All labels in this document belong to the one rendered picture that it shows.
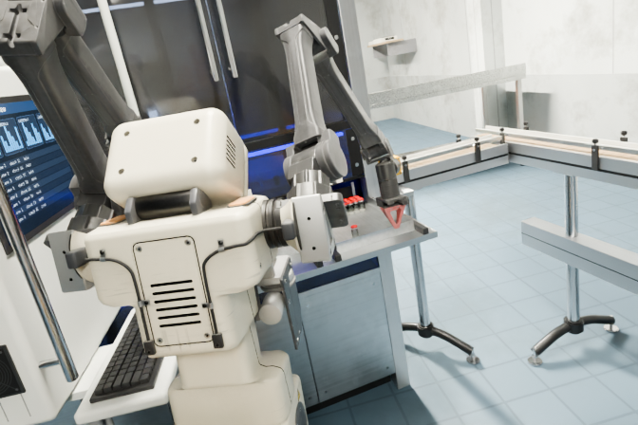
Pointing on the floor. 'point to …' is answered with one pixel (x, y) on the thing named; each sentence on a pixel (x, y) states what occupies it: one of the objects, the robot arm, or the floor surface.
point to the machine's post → (363, 159)
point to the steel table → (455, 92)
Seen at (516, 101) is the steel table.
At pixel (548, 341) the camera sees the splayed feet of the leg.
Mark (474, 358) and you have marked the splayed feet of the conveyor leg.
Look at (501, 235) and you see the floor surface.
